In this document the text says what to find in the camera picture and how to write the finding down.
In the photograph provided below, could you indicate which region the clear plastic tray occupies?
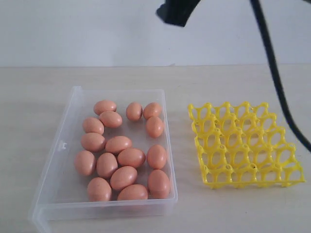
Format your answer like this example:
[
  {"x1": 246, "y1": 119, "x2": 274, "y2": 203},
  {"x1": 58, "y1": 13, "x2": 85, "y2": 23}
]
[{"x1": 30, "y1": 86, "x2": 178, "y2": 233}]

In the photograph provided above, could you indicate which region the brown egg right front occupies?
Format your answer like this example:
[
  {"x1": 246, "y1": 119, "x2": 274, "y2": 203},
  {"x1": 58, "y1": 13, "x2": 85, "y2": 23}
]
[{"x1": 147, "y1": 169, "x2": 171, "y2": 199}]

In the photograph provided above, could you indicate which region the brown egg front middle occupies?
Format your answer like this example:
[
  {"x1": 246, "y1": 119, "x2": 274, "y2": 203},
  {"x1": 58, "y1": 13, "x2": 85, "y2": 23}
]
[{"x1": 117, "y1": 184, "x2": 148, "y2": 200}]

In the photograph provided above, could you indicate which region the brown egg back left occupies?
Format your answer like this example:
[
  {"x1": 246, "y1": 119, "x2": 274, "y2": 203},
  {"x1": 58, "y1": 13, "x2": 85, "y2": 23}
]
[{"x1": 93, "y1": 100, "x2": 117, "y2": 116}]

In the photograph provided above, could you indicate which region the yellow plastic egg tray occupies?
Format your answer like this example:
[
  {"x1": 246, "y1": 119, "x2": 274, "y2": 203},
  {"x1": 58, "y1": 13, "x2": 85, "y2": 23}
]
[{"x1": 188, "y1": 101, "x2": 305, "y2": 189}]

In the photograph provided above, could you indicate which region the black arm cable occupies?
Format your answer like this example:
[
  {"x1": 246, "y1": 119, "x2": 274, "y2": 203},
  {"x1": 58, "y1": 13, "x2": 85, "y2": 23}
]
[{"x1": 250, "y1": 0, "x2": 311, "y2": 154}]

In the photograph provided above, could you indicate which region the brown egg right middle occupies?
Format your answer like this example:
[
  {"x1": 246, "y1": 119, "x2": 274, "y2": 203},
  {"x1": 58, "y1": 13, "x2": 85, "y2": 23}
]
[{"x1": 147, "y1": 144, "x2": 167, "y2": 169}]

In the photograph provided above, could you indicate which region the brown egg placed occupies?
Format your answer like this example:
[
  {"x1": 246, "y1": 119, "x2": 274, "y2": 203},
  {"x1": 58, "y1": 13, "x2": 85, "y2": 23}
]
[
  {"x1": 81, "y1": 133, "x2": 106, "y2": 152},
  {"x1": 82, "y1": 117, "x2": 104, "y2": 134},
  {"x1": 105, "y1": 136, "x2": 132, "y2": 154}
]

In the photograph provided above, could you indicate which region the brown egg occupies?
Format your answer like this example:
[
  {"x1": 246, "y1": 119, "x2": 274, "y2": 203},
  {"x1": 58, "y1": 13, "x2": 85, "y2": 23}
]
[
  {"x1": 146, "y1": 116, "x2": 164, "y2": 138},
  {"x1": 126, "y1": 102, "x2": 142, "y2": 121},
  {"x1": 117, "y1": 184, "x2": 148, "y2": 200},
  {"x1": 147, "y1": 169, "x2": 171, "y2": 199},
  {"x1": 99, "y1": 111, "x2": 122, "y2": 128},
  {"x1": 74, "y1": 150, "x2": 96, "y2": 176},
  {"x1": 143, "y1": 102, "x2": 162, "y2": 120},
  {"x1": 93, "y1": 100, "x2": 117, "y2": 116},
  {"x1": 110, "y1": 166, "x2": 138, "y2": 191},
  {"x1": 87, "y1": 177, "x2": 112, "y2": 201},
  {"x1": 147, "y1": 144, "x2": 167, "y2": 169},
  {"x1": 96, "y1": 152, "x2": 118, "y2": 179},
  {"x1": 117, "y1": 148, "x2": 146, "y2": 168}
]

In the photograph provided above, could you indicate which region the brown egg right upper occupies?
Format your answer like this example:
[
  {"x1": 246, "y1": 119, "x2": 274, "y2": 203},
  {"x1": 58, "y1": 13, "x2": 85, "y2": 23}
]
[{"x1": 146, "y1": 116, "x2": 164, "y2": 138}]

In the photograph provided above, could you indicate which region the brown egg front centre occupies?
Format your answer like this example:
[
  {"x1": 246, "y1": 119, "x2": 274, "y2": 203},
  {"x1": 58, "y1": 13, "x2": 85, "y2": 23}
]
[{"x1": 110, "y1": 166, "x2": 138, "y2": 191}]

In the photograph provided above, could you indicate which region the brown egg left centre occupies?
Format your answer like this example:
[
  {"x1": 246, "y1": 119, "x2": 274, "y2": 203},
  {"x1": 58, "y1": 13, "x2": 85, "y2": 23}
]
[{"x1": 96, "y1": 152, "x2": 118, "y2": 179}]

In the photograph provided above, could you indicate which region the brown egg front left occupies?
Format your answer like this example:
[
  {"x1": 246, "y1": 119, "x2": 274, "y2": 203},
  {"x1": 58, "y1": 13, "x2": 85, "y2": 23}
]
[{"x1": 87, "y1": 177, "x2": 112, "y2": 201}]

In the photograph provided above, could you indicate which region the brown egg back right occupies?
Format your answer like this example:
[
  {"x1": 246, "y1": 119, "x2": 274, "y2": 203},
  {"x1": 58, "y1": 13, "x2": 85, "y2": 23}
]
[{"x1": 143, "y1": 102, "x2": 162, "y2": 120}]

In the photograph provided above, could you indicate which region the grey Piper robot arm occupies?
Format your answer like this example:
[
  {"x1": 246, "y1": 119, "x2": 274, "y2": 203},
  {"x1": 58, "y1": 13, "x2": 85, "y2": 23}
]
[{"x1": 156, "y1": 0, "x2": 200, "y2": 27}]

